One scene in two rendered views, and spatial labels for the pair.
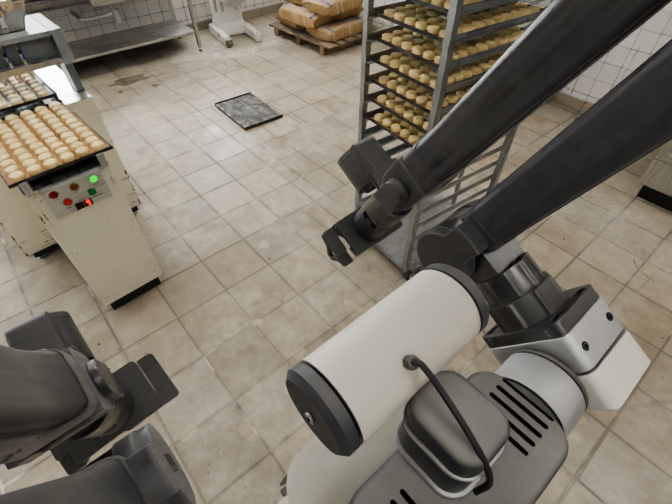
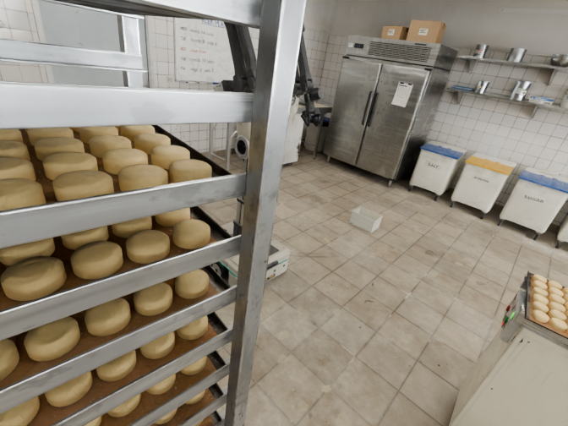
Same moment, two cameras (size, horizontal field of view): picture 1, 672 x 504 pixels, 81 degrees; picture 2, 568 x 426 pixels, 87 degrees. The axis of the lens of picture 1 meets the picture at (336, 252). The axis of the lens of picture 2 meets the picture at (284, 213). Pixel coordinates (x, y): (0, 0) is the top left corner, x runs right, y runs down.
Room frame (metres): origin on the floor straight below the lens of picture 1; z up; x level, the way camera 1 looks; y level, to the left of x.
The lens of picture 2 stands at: (2.17, -0.16, 1.65)
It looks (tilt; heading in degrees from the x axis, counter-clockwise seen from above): 28 degrees down; 169
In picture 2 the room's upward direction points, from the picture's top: 9 degrees clockwise
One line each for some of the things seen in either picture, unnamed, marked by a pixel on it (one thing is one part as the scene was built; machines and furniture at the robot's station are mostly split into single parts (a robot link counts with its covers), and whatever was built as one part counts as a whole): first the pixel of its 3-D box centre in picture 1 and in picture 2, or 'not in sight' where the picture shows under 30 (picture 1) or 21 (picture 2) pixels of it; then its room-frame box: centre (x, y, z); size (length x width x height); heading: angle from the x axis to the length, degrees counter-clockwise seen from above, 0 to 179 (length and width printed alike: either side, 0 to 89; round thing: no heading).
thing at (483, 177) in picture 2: not in sight; (480, 185); (-1.49, 3.33, 0.38); 0.64 x 0.54 x 0.77; 131
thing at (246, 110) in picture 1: (248, 110); not in sight; (3.58, 0.84, 0.02); 0.60 x 0.40 x 0.03; 38
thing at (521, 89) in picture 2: not in sight; (520, 90); (-1.69, 3.43, 1.67); 0.18 x 0.18 x 0.22
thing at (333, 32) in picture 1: (337, 27); not in sight; (5.41, -0.02, 0.19); 0.72 x 0.42 x 0.15; 135
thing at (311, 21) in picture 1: (307, 13); not in sight; (5.48, 0.36, 0.32); 0.72 x 0.42 x 0.17; 45
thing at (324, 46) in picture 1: (321, 32); not in sight; (5.62, 0.19, 0.06); 1.20 x 0.80 x 0.11; 43
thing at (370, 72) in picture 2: not in sight; (380, 112); (-2.73, 2.09, 1.03); 1.40 x 0.90 x 2.05; 41
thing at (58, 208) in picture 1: (77, 193); (513, 314); (1.34, 1.10, 0.77); 0.24 x 0.04 x 0.14; 134
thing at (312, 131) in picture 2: not in sight; (317, 133); (-3.84, 1.38, 0.33); 0.54 x 0.53 x 0.66; 41
